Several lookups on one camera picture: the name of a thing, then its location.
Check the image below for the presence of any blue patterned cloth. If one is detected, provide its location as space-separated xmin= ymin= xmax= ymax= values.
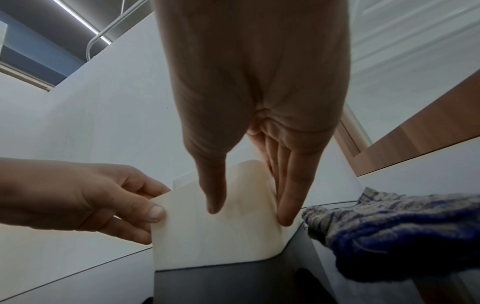
xmin=301 ymin=186 xmax=480 ymax=283

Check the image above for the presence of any white curved pipe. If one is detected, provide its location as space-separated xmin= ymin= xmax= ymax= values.
xmin=85 ymin=0 xmax=152 ymax=62

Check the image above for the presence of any person's right hand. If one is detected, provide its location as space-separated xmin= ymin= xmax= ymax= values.
xmin=150 ymin=0 xmax=354 ymax=227

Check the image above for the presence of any dark grey box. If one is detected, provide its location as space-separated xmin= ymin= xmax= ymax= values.
xmin=151 ymin=226 xmax=341 ymax=304

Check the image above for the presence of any person's left hand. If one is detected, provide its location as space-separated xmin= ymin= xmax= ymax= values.
xmin=0 ymin=156 xmax=172 ymax=246

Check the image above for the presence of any ceiling light strip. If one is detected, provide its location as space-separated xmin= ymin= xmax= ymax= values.
xmin=52 ymin=0 xmax=112 ymax=45

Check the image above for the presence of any brown wooden frame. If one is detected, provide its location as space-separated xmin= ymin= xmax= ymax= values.
xmin=333 ymin=69 xmax=480 ymax=178

